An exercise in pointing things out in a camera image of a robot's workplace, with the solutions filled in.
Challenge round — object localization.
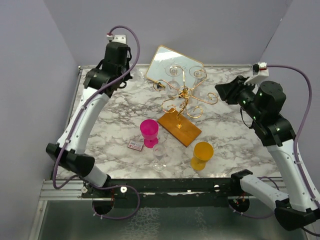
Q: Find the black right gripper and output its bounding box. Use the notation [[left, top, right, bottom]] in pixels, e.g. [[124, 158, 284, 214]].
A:
[[215, 75, 263, 121]]

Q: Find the clear round wine glass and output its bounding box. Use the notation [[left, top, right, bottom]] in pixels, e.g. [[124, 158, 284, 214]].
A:
[[165, 64, 183, 99]]

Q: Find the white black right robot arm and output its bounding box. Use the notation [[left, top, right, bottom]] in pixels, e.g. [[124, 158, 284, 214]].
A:
[[215, 76, 320, 231]]

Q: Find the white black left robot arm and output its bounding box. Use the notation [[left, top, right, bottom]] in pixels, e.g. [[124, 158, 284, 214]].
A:
[[45, 41, 132, 198]]

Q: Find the hanging clear glass on rack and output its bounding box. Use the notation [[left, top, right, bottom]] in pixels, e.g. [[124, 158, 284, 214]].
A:
[[189, 65, 207, 88]]

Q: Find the wooden rack base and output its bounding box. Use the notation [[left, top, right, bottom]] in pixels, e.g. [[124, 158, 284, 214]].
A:
[[157, 107, 202, 147]]

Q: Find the small clear stemmed glass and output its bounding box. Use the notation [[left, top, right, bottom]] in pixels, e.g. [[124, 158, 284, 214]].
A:
[[152, 143, 167, 172]]

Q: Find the gold framed whiteboard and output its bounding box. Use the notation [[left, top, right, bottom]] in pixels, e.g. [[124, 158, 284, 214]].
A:
[[146, 45, 204, 88]]

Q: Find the yellow plastic goblet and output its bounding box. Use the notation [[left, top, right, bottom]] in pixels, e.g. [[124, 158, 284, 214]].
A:
[[190, 142, 214, 171]]

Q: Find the pink plastic goblet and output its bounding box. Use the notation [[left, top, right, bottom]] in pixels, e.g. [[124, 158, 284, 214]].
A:
[[139, 119, 159, 149]]

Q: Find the small red white box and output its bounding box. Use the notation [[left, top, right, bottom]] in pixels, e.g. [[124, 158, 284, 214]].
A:
[[127, 140, 144, 152]]

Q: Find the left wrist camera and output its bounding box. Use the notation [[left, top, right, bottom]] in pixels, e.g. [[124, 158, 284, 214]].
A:
[[106, 33, 127, 44]]

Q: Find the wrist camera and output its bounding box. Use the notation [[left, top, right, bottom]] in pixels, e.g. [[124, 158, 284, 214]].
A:
[[106, 33, 127, 44], [244, 62, 269, 85]]

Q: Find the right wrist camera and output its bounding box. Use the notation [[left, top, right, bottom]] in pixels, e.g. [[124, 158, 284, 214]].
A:
[[244, 62, 269, 85]]

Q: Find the gold wire wine glass rack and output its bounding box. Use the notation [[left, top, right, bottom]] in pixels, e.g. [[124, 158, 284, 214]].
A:
[[152, 74, 218, 119]]

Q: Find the black mounting rail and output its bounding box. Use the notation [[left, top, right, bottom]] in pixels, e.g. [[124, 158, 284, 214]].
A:
[[81, 177, 245, 209]]

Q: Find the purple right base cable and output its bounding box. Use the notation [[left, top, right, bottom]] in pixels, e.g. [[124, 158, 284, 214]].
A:
[[228, 176, 283, 220]]

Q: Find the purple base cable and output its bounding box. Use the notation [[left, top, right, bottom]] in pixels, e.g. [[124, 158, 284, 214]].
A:
[[228, 176, 283, 220], [91, 184, 141, 221]]

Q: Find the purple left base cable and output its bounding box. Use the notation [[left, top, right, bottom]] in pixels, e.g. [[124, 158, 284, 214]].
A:
[[91, 184, 141, 221]]

